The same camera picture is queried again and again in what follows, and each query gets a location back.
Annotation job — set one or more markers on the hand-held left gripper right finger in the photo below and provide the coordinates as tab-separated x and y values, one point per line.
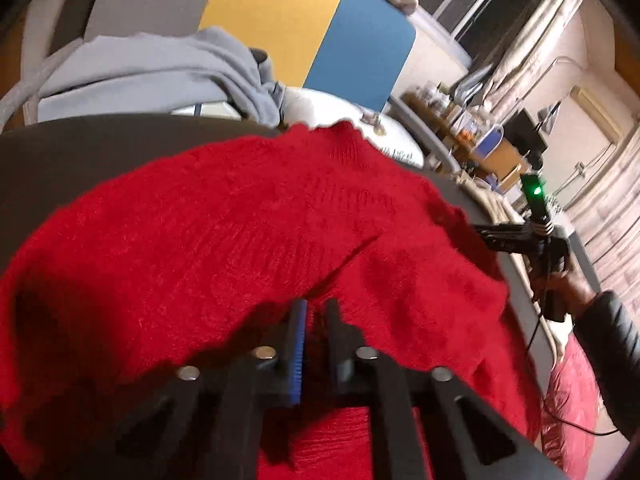
334	330

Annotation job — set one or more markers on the grey yellow blue chair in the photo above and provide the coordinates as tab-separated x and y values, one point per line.
280	25

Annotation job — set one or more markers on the black monitor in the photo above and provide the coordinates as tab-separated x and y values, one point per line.
520	127

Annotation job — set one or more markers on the pink blanket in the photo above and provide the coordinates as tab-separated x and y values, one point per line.
575	410

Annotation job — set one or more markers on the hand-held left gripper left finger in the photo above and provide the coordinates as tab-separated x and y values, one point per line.
298	345

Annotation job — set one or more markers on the air conditioner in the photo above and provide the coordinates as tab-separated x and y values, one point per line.
597	110

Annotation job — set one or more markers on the wooden table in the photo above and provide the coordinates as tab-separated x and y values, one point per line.
440	120

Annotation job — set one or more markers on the white printed cushion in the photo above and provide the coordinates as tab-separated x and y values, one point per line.
320	105

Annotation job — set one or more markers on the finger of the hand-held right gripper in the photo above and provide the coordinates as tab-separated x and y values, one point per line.
505	231
517	245

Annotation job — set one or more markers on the blue folding chair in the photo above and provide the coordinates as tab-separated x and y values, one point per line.
487	142

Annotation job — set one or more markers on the grey hoodie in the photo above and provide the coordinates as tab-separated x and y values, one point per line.
150	70

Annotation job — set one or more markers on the wooden desk panel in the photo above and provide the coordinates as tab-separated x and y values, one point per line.
505	162

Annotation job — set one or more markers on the beige folded cloth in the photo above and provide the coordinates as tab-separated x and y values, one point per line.
492	205

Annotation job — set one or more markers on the person's right hand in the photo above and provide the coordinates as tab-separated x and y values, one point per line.
575	290

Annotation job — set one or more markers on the red knitted sweater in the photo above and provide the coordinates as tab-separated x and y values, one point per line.
225	235

